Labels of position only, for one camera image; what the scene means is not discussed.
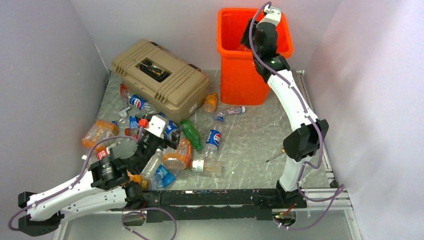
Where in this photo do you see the green plastic bottle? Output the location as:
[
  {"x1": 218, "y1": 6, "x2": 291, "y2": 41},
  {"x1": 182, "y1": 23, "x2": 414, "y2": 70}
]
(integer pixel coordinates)
[{"x1": 180, "y1": 119, "x2": 203, "y2": 152}]

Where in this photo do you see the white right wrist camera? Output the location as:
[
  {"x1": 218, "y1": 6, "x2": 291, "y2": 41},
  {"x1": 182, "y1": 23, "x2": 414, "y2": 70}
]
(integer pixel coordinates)
[{"x1": 259, "y1": 3, "x2": 282, "y2": 26}]

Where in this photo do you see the clear tea bottle white label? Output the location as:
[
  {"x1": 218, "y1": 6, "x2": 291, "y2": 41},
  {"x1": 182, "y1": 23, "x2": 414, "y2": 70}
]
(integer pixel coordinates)
[{"x1": 188, "y1": 159, "x2": 223, "y2": 175}]

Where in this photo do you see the large orange bottle centre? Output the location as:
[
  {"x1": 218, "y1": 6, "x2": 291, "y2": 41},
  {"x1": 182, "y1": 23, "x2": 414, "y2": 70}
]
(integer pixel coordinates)
[{"x1": 162, "y1": 137, "x2": 192, "y2": 171}]

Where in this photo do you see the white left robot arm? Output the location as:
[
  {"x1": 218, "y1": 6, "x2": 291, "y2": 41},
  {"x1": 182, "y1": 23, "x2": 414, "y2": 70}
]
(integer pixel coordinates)
[{"x1": 8, "y1": 129, "x2": 180, "y2": 237}]

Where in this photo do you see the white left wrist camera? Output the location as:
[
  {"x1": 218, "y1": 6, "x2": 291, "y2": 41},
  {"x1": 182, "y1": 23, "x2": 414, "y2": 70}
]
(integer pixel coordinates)
[{"x1": 145, "y1": 114, "x2": 169, "y2": 139}]

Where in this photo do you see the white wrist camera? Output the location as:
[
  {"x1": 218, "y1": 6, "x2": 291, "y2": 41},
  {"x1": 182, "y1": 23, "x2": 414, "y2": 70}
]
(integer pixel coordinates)
[
  {"x1": 259, "y1": 3, "x2": 282, "y2": 26},
  {"x1": 145, "y1": 114, "x2": 169, "y2": 139}
]

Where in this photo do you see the small clear water bottle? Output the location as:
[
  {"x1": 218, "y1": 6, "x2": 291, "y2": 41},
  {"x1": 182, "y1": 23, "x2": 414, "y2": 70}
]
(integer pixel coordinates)
[{"x1": 211, "y1": 105, "x2": 246, "y2": 121}]

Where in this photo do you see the large orange bottle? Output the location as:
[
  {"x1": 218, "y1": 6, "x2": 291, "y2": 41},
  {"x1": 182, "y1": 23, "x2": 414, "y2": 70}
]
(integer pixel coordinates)
[
  {"x1": 162, "y1": 137, "x2": 192, "y2": 171},
  {"x1": 81, "y1": 119, "x2": 119, "y2": 150}
]

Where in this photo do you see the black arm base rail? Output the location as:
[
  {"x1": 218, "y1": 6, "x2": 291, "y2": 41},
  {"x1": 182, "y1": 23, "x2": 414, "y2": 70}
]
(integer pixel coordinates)
[{"x1": 123, "y1": 188, "x2": 307, "y2": 223}]

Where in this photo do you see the pepsi bottle blue label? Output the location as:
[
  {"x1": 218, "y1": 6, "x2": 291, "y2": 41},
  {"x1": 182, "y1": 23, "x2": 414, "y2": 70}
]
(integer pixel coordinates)
[{"x1": 112, "y1": 115, "x2": 140, "y2": 129}]

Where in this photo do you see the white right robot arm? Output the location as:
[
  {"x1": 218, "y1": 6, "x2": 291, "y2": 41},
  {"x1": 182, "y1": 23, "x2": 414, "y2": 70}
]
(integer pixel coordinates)
[{"x1": 240, "y1": 18, "x2": 329, "y2": 208}]

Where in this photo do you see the pepsi bottle near toolbox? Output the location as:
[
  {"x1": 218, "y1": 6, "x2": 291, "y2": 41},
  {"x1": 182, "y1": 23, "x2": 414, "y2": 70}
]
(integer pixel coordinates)
[{"x1": 120, "y1": 88, "x2": 158, "y2": 114}]

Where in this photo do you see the orange bottle near base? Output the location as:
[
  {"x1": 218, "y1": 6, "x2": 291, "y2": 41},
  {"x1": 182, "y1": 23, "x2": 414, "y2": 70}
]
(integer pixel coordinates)
[{"x1": 128, "y1": 174, "x2": 151, "y2": 191}]

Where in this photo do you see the tan plastic toolbox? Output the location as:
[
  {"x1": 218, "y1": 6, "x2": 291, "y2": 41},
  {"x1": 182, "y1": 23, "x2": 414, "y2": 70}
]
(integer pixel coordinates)
[{"x1": 110, "y1": 39, "x2": 210, "y2": 123}]

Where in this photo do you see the yellow black screwdriver on table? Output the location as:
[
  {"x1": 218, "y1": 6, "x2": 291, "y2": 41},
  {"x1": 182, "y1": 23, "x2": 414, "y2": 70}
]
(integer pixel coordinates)
[{"x1": 265, "y1": 148, "x2": 286, "y2": 163}]

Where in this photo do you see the red label clear bottle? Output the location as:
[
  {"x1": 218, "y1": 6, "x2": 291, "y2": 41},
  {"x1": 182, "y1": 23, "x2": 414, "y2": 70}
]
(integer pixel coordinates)
[{"x1": 81, "y1": 146, "x2": 111, "y2": 165}]

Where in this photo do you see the screwdriver in toolbox lid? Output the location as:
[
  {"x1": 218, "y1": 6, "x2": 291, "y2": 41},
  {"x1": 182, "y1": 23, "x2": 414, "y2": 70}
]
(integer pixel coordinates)
[{"x1": 139, "y1": 59, "x2": 171, "y2": 83}]

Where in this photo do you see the small orange juice bottle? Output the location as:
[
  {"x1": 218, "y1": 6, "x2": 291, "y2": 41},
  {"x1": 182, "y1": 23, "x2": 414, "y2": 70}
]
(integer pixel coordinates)
[{"x1": 203, "y1": 92, "x2": 218, "y2": 113}]

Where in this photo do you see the orange plastic bin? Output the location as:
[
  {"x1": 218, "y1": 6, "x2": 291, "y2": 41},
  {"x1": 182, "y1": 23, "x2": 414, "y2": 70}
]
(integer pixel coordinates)
[{"x1": 216, "y1": 7, "x2": 295, "y2": 106}]

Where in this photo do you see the crushed blue label water bottle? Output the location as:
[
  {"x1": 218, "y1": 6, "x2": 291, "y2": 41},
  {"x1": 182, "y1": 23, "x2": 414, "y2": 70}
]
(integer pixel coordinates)
[{"x1": 149, "y1": 164, "x2": 177, "y2": 191}]

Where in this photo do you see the large orange bottle left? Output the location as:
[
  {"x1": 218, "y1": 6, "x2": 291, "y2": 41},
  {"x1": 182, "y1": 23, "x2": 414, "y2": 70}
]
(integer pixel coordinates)
[{"x1": 81, "y1": 119, "x2": 119, "y2": 150}]

